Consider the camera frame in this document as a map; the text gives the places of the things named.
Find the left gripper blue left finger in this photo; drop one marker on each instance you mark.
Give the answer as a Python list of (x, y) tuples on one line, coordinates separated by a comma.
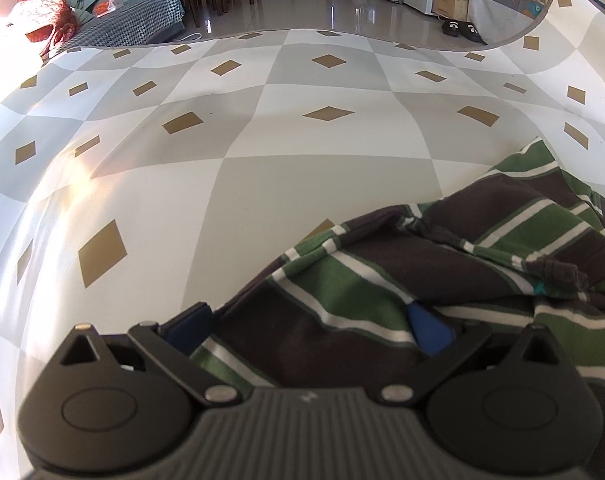
[(169, 346)]

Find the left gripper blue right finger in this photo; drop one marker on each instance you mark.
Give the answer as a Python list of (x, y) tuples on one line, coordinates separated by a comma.
[(448, 344)]

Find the green brown striped shirt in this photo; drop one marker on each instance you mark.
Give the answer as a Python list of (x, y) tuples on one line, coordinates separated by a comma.
[(523, 244)]

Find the checkered diamond pattern tablecloth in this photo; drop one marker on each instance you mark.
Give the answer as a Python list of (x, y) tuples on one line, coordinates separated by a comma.
[(135, 182)]

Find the black slippers pair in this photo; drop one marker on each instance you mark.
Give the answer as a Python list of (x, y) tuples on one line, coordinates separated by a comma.
[(467, 30)]

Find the checkered fabric sofa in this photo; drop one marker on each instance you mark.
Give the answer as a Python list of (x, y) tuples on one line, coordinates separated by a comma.
[(135, 23)]

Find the white cloth covered counter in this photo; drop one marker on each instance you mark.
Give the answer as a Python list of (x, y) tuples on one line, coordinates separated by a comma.
[(499, 20)]

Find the red knitted cloth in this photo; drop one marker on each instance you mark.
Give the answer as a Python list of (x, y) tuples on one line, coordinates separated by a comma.
[(47, 24)]

